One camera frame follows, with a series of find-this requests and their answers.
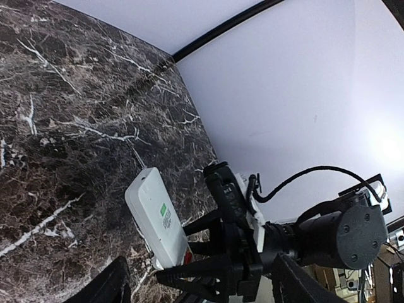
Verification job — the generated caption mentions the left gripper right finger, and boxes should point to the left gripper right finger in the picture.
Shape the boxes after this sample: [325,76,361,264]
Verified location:
[271,254,345,303]

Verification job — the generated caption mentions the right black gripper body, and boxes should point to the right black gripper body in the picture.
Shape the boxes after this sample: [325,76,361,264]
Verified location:
[220,223,263,302]

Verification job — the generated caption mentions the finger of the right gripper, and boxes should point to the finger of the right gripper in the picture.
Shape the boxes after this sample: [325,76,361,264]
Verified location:
[183,216,225,256]
[156,254,237,302]

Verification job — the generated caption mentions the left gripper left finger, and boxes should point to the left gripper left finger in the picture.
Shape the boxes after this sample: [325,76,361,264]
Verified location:
[64,256,131,303]

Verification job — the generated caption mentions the white remote green buttons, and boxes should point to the white remote green buttons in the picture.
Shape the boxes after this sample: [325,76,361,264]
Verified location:
[125,167,191,270]

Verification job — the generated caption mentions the clear pen screwdriver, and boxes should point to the clear pen screwdriver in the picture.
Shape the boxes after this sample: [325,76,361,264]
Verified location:
[126,140,147,169]

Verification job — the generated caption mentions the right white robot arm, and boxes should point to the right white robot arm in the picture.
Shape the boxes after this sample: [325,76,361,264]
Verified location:
[157,162,388,302]

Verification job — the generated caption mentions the upper red yellow battery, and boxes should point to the upper red yellow battery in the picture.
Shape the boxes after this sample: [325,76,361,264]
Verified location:
[183,250,194,265]

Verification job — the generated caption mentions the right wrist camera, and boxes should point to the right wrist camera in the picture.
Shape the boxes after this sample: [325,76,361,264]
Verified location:
[203,162,266,250]

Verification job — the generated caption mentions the right black frame post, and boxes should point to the right black frame post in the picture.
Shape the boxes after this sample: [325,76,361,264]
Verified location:
[172,0,283,63]

